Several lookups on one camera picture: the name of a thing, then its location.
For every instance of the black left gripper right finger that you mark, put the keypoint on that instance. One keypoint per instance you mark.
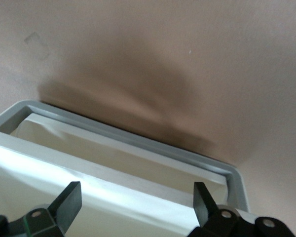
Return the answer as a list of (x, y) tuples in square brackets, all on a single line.
[(207, 212)]

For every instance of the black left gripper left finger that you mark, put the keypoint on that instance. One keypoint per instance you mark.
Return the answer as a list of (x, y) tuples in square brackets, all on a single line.
[(64, 205)]

